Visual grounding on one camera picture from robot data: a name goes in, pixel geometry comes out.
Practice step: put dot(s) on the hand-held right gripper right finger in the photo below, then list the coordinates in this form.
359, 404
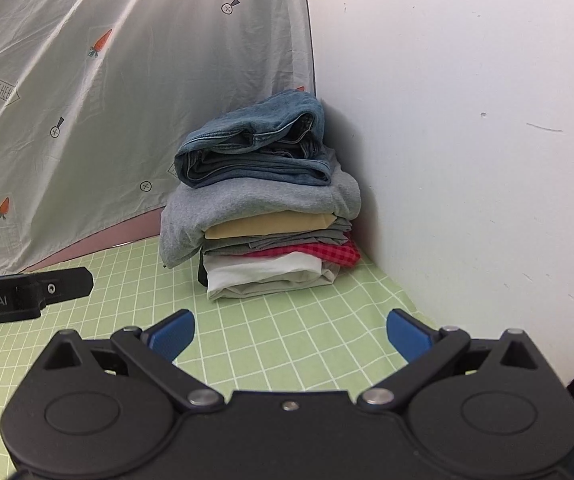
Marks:
409, 335

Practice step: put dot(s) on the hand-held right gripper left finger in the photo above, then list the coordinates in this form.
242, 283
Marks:
172, 335

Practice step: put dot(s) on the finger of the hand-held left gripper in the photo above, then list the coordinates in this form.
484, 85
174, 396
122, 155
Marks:
64, 285

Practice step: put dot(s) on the blue denim jeans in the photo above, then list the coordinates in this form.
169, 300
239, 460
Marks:
257, 145

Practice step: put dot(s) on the pink board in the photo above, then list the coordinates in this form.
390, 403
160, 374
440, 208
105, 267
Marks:
117, 237

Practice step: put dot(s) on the black folded garment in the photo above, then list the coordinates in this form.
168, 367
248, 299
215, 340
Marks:
202, 270

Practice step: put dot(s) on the white folded garment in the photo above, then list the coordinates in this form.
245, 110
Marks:
262, 272

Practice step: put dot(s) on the red checked folded garment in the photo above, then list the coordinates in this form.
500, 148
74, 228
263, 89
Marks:
332, 252

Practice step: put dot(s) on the beige folded garment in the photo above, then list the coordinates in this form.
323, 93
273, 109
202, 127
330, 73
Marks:
267, 225

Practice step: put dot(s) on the grey folded garment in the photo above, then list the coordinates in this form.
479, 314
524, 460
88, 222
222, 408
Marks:
287, 241

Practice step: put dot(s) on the grey folded sweatshirt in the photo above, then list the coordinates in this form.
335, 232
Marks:
247, 205

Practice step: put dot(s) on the grey printed sheet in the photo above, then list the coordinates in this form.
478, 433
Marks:
92, 110

